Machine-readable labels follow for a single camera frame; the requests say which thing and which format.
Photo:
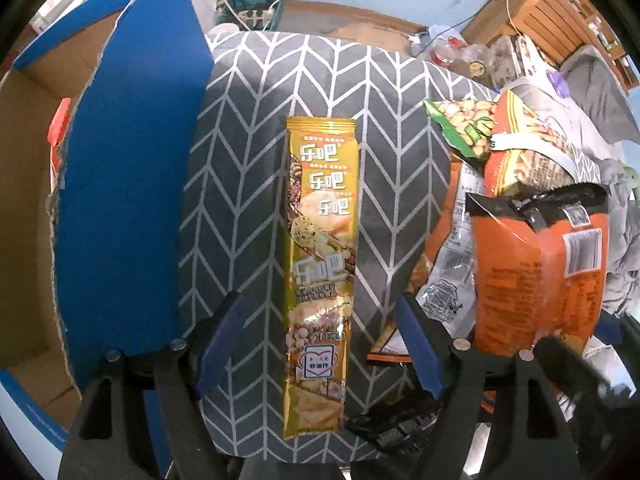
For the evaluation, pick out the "red packet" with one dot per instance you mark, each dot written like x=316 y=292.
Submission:
x=60 y=122

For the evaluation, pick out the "green snack bag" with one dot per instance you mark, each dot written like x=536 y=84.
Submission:
x=465 y=125

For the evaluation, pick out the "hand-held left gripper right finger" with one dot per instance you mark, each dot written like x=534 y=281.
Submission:
x=419 y=352

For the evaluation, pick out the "floral printed box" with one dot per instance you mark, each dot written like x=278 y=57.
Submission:
x=525 y=55

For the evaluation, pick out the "grey bedding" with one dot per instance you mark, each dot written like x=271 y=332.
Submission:
x=595 y=85

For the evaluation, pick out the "grey chevron patterned cloth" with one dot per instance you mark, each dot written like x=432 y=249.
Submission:
x=240 y=160

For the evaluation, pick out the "orange black snack bag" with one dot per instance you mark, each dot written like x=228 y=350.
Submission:
x=510 y=270

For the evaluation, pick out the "blue cardboard box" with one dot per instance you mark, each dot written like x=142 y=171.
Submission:
x=125 y=160

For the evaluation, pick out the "black snack packet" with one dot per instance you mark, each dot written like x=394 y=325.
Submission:
x=390 y=427

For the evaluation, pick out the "orange white snack bag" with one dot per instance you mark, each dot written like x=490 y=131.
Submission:
x=450 y=260

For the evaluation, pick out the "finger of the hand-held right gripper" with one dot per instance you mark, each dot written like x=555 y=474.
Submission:
x=570 y=365

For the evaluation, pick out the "wooden shelf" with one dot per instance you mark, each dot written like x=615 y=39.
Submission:
x=550 y=15

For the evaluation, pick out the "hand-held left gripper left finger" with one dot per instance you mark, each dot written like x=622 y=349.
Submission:
x=219 y=345

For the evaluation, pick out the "teal plastic crate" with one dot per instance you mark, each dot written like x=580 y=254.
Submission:
x=250 y=12

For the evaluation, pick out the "purple plastic item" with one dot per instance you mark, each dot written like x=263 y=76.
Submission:
x=557 y=84

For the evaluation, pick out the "green plush toy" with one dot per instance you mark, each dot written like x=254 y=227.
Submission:
x=630 y=172

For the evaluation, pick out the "orange fries snack bag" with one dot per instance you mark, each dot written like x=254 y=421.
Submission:
x=525 y=170

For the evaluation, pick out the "long yellow snack packet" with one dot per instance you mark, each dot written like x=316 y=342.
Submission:
x=320 y=210

